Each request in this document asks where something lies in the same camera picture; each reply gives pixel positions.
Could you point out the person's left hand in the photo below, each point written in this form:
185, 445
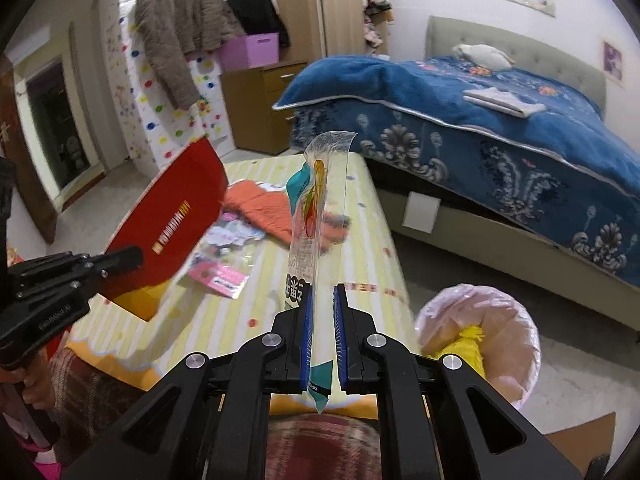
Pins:
35, 385

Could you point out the brown cardboard box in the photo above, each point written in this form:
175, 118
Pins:
580, 445

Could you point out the wooden wardrobe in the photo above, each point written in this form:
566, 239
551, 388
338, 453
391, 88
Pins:
340, 10

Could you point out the striped yellow table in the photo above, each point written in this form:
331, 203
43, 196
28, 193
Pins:
225, 330

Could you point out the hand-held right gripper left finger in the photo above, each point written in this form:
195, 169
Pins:
307, 340

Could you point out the brown wooden door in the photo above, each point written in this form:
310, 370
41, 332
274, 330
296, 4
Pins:
25, 170

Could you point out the white paper sheet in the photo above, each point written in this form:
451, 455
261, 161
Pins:
422, 212

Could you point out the grey upholstered bed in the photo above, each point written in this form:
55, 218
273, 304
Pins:
525, 42

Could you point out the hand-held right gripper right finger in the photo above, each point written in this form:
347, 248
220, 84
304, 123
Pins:
340, 340

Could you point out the bin with pink bag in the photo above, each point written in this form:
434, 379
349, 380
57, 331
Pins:
510, 360

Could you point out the small wall picture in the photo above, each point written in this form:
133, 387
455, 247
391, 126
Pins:
612, 62

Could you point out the yellow foam net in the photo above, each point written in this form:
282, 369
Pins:
470, 345

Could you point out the white toilet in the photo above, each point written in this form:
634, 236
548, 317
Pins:
74, 155

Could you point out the hanging pink clothes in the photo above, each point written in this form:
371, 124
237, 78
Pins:
375, 0

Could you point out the red cardboard box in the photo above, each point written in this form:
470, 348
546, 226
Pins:
170, 210

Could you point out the person's left plaid leg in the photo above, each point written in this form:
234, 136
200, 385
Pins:
95, 390

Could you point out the purple storage basket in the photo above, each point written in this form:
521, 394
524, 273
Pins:
250, 52

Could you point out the pink packet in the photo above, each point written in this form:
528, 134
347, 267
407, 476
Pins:
220, 277

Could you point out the pale cartoon print packet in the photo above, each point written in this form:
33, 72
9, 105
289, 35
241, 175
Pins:
235, 237

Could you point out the brown quilted jacket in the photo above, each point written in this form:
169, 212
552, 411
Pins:
180, 15

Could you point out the folded white cloth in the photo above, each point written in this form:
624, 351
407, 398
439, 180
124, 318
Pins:
500, 101

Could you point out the black coat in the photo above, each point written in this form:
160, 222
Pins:
255, 5

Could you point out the wooden drawer cabinet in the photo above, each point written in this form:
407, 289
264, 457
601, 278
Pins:
260, 105

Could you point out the clear packet with teal print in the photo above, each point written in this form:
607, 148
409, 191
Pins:
305, 240

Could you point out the person's plaid leg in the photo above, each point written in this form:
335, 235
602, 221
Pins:
95, 390
325, 445

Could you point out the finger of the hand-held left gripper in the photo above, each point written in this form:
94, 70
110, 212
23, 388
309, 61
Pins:
120, 262

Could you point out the orange knit glove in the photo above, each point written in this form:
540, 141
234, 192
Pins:
260, 210
332, 235

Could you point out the polka dot cover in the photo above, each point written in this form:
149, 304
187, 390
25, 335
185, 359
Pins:
150, 125

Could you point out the white plush toy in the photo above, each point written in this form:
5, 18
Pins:
485, 55

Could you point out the person's right plaid leg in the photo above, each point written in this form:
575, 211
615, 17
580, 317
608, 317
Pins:
325, 445

